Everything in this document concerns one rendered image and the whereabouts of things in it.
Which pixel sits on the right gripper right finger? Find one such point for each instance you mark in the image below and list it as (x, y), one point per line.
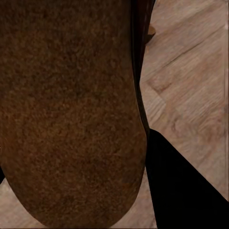
(182, 197)

